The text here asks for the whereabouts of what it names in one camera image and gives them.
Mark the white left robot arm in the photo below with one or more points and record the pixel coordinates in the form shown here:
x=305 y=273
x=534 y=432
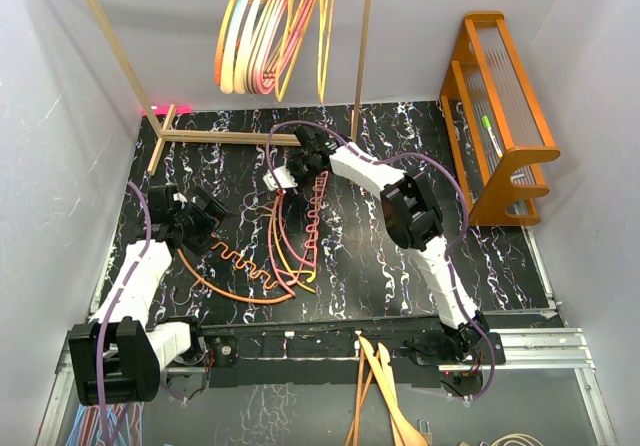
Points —
x=117 y=357

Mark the blue wire hangers pile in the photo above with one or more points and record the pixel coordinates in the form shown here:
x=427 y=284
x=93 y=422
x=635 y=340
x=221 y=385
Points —
x=125 y=425

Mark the pink wavy wire hanger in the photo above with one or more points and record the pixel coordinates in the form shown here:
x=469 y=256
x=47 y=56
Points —
x=312 y=228

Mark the orange thin hanger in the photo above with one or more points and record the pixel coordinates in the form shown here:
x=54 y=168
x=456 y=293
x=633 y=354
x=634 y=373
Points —
x=221 y=40

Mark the wooden hangers on floor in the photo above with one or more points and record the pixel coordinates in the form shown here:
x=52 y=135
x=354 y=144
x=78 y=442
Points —
x=374 y=367

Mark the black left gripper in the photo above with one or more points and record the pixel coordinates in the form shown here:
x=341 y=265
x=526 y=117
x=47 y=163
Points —
x=210 y=218

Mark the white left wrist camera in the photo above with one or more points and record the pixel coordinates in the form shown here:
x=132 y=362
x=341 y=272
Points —
x=279 y=179

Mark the yellow velvet hanger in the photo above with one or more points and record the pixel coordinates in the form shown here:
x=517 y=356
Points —
x=326 y=14
x=298 y=16

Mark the pink plastic hanger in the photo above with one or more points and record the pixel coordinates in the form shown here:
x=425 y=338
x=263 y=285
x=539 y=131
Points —
x=292 y=20
x=262 y=67

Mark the orange wooden shelf rack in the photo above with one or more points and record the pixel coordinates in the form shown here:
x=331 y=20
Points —
x=486 y=76

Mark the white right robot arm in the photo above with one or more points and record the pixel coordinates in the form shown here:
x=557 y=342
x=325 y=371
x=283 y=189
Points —
x=413 y=221

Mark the yellow wavy wire hanger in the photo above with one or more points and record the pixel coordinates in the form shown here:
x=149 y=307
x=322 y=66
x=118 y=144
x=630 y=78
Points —
x=291 y=256

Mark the pink tape strip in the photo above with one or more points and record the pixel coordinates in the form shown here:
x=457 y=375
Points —
x=165 y=110

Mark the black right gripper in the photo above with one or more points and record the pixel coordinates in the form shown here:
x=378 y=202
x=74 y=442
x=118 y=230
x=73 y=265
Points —
x=291 y=166

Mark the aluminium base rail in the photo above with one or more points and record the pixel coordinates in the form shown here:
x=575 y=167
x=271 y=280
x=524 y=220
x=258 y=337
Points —
x=541 y=348

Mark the green white marker pen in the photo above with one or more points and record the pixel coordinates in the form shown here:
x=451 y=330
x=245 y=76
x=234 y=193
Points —
x=493 y=138

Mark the orange wavy wire hanger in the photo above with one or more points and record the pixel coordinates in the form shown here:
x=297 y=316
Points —
x=273 y=292

